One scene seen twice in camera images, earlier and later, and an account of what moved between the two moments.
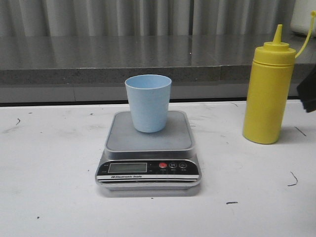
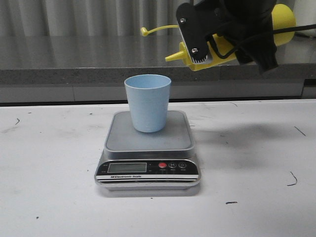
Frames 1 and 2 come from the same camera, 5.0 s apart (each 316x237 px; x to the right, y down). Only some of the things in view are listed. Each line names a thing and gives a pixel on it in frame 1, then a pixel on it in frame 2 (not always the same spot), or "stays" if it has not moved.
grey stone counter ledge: [92, 68] stays
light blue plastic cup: [148, 95] stays
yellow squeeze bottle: [269, 88] -> [283, 16]
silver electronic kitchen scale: [162, 164] stays
